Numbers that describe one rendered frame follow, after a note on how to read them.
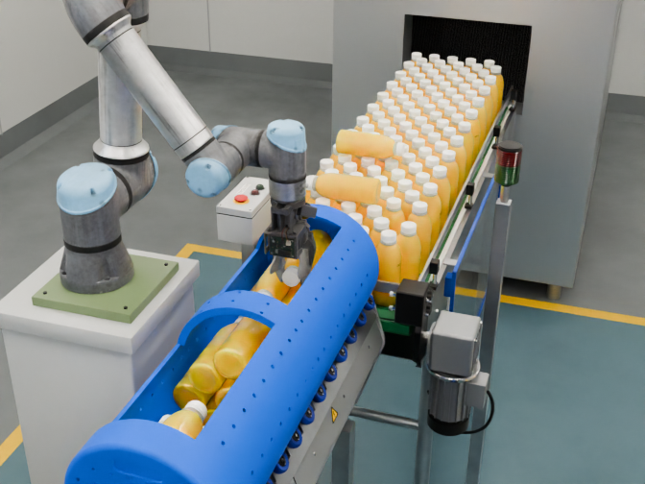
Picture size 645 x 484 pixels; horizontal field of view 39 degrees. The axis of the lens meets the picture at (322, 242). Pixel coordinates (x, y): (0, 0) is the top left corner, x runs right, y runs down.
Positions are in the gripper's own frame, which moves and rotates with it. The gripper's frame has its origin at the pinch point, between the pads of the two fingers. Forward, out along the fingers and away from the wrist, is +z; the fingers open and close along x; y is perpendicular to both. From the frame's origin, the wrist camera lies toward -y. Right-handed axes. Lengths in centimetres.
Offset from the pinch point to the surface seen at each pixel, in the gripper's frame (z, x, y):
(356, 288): 1.9, 13.4, -2.4
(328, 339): 2.3, 13.5, 16.9
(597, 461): 116, 72, -99
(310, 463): 27.5, 12.4, 25.1
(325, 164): 6, -16, -71
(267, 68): 108, -183, -438
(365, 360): 28.5, 12.7, -13.4
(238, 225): 9.6, -28.0, -34.8
